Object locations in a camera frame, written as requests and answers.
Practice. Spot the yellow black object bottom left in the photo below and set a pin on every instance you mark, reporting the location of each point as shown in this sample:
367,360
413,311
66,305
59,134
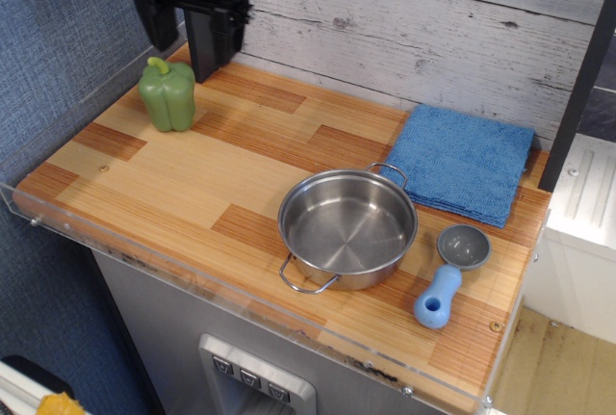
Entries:
26,388

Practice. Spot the silver dispenser button panel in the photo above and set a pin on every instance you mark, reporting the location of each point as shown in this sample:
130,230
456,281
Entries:
242,383

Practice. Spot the clear acrylic table guard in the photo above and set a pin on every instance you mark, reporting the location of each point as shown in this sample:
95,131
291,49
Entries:
199,207

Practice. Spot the white ribbed side counter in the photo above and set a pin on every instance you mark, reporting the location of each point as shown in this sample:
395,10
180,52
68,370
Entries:
572,276

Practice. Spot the blue grey plastic scoop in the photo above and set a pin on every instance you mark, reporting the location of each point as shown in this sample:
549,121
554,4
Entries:
462,247

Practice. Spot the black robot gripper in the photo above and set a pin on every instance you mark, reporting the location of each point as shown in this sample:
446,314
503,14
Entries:
159,20

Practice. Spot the black frame post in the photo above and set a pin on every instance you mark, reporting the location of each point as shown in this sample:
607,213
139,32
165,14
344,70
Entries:
215,32
586,77

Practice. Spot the stainless steel pot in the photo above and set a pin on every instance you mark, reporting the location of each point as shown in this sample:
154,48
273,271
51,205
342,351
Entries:
346,229

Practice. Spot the grey toy fridge cabinet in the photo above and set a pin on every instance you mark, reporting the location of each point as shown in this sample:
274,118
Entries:
166,323

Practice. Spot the right black frame post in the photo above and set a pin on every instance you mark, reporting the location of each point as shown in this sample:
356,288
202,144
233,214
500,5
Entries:
586,77

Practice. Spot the left black frame post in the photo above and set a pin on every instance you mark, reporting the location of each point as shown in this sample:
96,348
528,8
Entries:
215,32

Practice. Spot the blue folded cloth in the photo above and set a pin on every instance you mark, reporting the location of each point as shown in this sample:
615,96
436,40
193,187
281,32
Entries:
470,166

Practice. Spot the green plastic bell pepper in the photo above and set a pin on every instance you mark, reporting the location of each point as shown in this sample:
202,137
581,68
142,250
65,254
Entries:
167,91

